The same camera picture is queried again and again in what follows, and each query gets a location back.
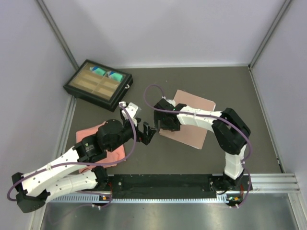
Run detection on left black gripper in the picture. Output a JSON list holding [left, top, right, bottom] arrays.
[[108, 117, 157, 153]]

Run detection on pink cloth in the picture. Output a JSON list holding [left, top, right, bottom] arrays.
[[75, 121, 127, 174]]

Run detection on beige paper folder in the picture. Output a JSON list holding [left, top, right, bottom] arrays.
[[158, 89, 216, 150]]

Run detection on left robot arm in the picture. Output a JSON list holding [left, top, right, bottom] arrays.
[[12, 119, 156, 213]]

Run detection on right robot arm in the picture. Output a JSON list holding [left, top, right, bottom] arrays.
[[153, 98, 252, 191]]

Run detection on right teal roll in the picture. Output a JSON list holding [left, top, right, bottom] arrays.
[[107, 71, 124, 82]]

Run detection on teal roll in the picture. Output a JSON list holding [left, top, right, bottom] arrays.
[[89, 66, 107, 76], [107, 71, 124, 82]]

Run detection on black compartment box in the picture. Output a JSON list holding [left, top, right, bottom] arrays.
[[63, 59, 133, 112]]

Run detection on left teal roll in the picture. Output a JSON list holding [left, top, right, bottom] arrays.
[[89, 66, 107, 76]]

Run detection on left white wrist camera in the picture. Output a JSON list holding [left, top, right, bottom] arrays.
[[118, 101, 142, 126]]

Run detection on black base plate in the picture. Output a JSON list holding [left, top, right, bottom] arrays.
[[104, 174, 248, 198]]

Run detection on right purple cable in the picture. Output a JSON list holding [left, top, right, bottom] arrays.
[[143, 84, 253, 208]]

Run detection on grey slotted cable duct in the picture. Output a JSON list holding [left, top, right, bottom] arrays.
[[50, 193, 229, 204]]

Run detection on right aluminium frame post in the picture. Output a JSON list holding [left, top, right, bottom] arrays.
[[248, 0, 294, 70]]

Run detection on aluminium frame post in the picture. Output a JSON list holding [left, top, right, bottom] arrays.
[[248, 0, 294, 70], [35, 0, 79, 70]]

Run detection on left aluminium frame post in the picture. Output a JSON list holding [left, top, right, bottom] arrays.
[[35, 0, 79, 70]]

